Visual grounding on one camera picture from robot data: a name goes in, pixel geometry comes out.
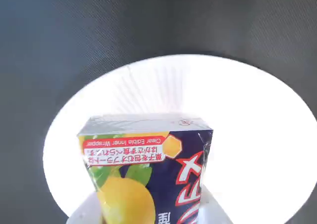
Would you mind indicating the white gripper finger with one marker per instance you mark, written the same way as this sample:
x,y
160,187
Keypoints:
x,y
81,212
213,209

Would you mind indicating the lemon candy box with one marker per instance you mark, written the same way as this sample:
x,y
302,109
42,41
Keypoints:
x,y
138,184

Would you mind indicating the white round dish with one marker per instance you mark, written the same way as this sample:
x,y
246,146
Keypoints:
x,y
235,110

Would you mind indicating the dark grey square mat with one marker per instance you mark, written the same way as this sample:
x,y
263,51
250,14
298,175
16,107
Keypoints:
x,y
74,35

